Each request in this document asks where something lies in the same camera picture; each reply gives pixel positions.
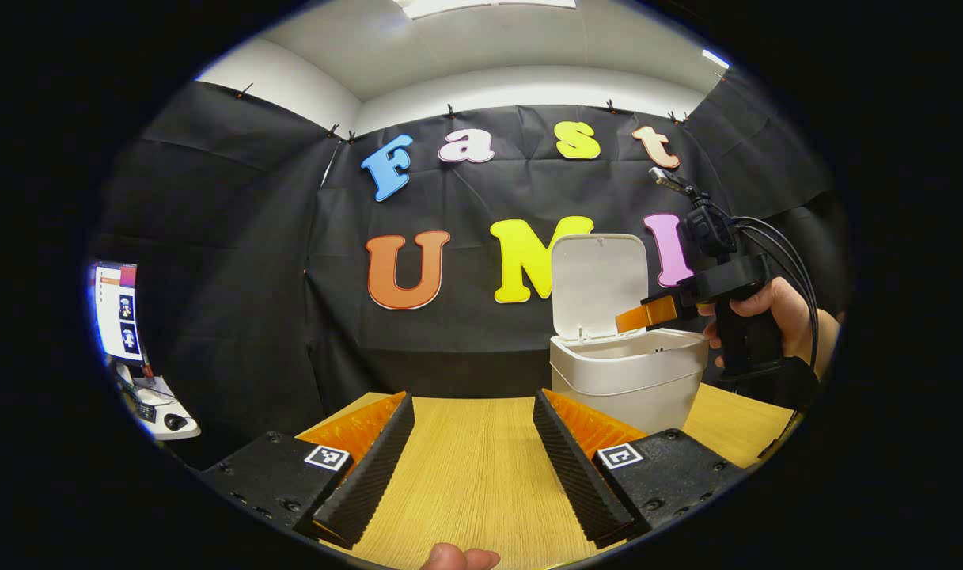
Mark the black backdrop cloth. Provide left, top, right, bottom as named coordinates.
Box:
left=93, top=67, right=850, bottom=468

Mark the long ceiling light panel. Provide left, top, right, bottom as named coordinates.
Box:
left=394, top=0, right=577, bottom=18

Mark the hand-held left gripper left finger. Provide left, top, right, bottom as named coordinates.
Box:
left=199, top=390, right=416, bottom=551

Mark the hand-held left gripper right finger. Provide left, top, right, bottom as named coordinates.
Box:
left=532, top=388, right=747, bottom=549

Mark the white side table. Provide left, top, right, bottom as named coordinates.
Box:
left=117, top=360, right=201, bottom=442

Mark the white desktop garbage bin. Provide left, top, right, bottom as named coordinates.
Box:
left=549, top=233, right=710, bottom=436

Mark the wooden desktop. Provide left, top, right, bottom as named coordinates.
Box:
left=295, top=384, right=798, bottom=570

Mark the right hand-held gripper black cable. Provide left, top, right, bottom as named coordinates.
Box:
left=730, top=215, right=821, bottom=369

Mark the computer monitor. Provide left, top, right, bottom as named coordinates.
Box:
left=92, top=261, right=146, bottom=365

